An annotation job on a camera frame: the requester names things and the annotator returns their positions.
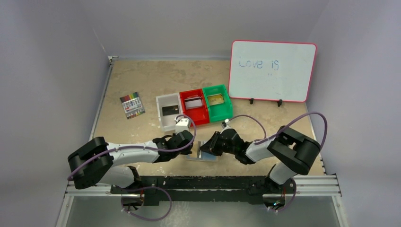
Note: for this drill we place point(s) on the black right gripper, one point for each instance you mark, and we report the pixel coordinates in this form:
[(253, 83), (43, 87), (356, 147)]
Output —
[(216, 142)]

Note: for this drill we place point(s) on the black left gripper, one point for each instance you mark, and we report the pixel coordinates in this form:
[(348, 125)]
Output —
[(187, 138)]

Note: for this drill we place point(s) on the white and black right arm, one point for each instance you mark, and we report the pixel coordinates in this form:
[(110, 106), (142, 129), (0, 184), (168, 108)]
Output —
[(295, 151)]

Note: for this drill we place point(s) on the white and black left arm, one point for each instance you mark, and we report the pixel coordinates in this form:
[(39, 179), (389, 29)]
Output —
[(98, 159)]

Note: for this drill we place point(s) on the black card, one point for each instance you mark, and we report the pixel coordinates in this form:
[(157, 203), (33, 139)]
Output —
[(170, 110)]

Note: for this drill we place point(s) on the white card with stripe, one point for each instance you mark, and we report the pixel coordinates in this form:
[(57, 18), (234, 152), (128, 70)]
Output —
[(194, 102)]

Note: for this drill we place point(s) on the red plastic bin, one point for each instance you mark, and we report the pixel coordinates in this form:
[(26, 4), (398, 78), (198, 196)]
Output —
[(200, 115)]

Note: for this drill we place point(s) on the white plastic bin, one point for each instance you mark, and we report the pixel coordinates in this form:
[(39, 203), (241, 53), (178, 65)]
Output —
[(167, 123)]

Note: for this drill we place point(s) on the green plastic bin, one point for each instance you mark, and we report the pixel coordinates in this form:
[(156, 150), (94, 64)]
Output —
[(219, 112)]

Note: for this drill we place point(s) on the pack of coloured markers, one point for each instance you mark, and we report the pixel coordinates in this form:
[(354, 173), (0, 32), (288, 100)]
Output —
[(132, 105)]

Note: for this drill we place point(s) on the pink framed whiteboard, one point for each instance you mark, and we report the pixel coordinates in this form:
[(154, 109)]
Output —
[(271, 70)]

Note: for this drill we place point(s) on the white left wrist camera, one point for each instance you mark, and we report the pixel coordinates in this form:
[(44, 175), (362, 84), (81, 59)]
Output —
[(182, 124)]

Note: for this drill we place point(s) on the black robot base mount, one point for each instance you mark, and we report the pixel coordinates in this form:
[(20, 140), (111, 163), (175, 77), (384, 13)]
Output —
[(252, 189)]

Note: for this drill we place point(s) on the aluminium frame rail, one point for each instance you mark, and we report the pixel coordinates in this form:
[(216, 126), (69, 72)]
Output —
[(321, 185)]

